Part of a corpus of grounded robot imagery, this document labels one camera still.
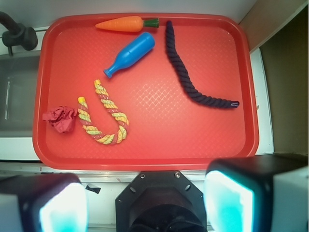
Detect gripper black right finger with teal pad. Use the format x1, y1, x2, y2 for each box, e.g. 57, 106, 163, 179
204, 155, 309, 232

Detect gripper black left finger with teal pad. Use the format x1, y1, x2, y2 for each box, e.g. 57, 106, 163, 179
0, 174, 89, 232

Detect crumpled red paper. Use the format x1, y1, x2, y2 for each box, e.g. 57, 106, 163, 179
42, 106, 77, 133

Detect metal sink basin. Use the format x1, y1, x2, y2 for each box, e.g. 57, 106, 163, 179
0, 51, 41, 138

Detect red plastic tray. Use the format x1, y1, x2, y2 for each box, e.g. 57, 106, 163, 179
32, 14, 259, 171

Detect black faucet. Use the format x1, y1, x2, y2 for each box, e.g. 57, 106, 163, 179
0, 12, 38, 56

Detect blue plastic bottle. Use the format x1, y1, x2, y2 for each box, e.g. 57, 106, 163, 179
104, 32, 155, 78

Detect orange toy carrot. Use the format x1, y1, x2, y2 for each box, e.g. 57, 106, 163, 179
95, 16, 159, 32

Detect red yellow striped rope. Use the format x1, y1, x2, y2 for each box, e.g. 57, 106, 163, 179
77, 79, 130, 146

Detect dark purple rope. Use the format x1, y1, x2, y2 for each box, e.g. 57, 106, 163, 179
165, 20, 240, 109

